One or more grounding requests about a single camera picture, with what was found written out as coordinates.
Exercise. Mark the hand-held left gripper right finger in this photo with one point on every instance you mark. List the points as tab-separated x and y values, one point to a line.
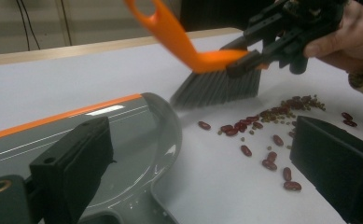
334	168

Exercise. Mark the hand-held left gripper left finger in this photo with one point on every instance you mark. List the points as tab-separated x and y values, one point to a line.
76	161

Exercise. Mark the grey dustpan with orange edge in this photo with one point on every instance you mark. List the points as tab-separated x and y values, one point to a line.
132	137

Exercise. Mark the orange brush with grey bristles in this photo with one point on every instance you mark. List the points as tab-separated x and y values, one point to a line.
176	40

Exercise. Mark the group of red beans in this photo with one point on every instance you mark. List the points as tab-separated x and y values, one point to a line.
246	151

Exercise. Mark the black curtain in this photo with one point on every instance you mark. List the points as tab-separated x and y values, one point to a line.
216	12

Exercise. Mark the group of small green beans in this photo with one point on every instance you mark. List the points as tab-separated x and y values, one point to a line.
313	104

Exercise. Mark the white table cover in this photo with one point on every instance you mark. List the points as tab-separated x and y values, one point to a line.
61	81

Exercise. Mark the wooden table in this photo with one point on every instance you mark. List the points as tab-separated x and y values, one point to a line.
76	49

